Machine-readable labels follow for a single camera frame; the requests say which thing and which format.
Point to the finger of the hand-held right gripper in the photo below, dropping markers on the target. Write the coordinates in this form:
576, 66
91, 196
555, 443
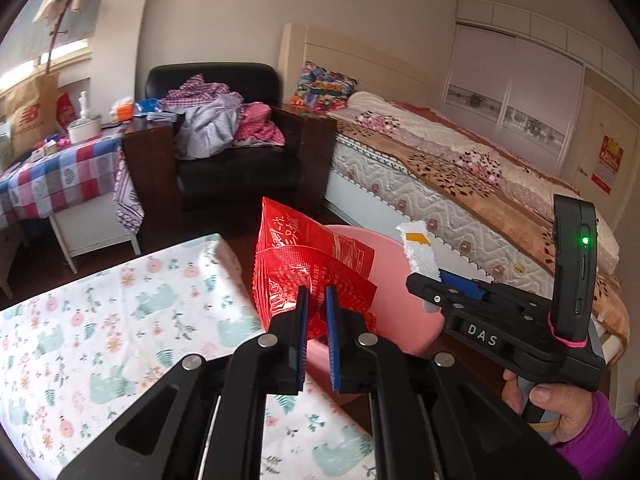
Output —
430, 292
460, 282

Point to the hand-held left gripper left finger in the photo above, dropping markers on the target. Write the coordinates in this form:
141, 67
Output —
302, 340

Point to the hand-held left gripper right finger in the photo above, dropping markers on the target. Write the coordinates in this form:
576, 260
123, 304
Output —
332, 340

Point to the pink plastic basin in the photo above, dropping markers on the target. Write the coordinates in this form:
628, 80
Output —
400, 305

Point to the white foam piece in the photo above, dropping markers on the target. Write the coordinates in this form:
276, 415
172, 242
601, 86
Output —
419, 255

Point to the red snack bag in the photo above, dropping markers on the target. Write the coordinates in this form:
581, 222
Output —
295, 265

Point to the person's right hand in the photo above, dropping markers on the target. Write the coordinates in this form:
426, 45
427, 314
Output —
555, 405

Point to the bed with cream headboard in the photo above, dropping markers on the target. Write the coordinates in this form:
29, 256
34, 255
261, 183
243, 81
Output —
410, 180

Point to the pink floral quilt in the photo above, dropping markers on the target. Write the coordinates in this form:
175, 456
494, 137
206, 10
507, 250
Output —
440, 145

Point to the black leather armchair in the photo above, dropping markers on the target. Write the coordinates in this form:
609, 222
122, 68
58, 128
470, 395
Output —
240, 180

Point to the floral white tablecloth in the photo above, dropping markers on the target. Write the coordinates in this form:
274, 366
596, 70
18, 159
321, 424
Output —
125, 320

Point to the white sliding door wardrobe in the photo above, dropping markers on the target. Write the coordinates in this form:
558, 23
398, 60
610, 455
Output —
520, 75

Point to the pink dotted garment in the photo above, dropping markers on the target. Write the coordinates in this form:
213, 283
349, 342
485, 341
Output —
257, 127

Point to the colourful printed pillow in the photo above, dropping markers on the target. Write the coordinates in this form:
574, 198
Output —
325, 87

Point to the grey garment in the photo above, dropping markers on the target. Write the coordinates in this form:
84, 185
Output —
207, 130

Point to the pink checked garment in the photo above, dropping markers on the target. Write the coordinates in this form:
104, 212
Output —
195, 92

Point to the blue plastic packet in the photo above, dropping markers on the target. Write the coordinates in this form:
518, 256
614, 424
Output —
147, 106

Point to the orange tissue box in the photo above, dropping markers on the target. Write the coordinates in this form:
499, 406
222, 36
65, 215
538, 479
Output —
122, 111

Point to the red blue checked tablecloth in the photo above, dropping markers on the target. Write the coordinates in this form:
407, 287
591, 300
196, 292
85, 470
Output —
55, 180

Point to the white pot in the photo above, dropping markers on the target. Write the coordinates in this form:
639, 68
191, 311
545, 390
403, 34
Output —
84, 130

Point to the small carton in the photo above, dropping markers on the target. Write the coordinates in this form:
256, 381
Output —
52, 147

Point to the white figurine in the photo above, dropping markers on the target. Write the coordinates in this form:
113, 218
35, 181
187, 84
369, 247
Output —
84, 105

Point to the red packet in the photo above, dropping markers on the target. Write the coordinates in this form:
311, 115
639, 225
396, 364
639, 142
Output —
65, 110

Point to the brown paper bag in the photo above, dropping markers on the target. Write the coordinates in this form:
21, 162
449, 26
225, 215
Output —
30, 115

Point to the wooden pole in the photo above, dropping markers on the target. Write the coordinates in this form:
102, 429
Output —
52, 50

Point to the red wall calendar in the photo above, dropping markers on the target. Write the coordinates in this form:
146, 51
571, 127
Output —
607, 165

